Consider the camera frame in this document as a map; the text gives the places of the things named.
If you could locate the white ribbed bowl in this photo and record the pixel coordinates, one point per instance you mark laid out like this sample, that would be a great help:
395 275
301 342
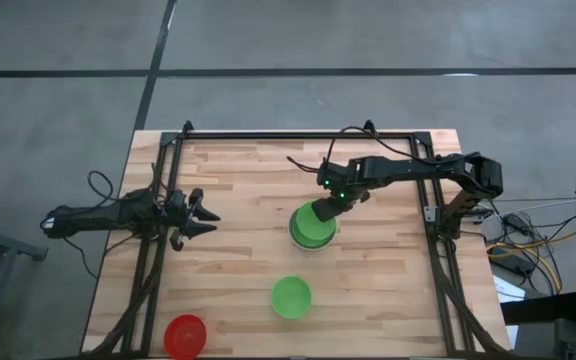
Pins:
313 249

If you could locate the green plastic bowl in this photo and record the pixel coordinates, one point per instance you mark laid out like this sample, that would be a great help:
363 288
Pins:
291 297
308 244
313 225

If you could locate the black aluminium table frame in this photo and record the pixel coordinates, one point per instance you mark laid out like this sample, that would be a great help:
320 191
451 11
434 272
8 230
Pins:
293 135

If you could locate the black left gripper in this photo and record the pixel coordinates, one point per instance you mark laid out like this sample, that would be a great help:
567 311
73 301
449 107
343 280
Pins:
173 212

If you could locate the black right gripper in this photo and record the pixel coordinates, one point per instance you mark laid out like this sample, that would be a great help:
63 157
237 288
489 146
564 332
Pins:
343 180

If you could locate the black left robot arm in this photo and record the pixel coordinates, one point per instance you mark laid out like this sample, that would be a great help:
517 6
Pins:
98 215

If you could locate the red plastic bowl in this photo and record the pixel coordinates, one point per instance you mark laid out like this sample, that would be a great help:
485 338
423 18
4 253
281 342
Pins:
185 337

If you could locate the black power brick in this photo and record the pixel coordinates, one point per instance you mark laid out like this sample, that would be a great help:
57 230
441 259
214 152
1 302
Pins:
518 265

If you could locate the silver metal bracket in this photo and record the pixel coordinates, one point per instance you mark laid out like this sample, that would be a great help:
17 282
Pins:
432 214

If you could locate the black bar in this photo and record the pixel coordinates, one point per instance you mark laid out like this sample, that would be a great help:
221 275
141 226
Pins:
538 310

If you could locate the white paper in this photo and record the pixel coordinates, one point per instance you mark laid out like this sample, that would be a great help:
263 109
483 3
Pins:
505 290

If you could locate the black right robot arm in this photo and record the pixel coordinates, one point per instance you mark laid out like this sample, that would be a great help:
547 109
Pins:
418 170

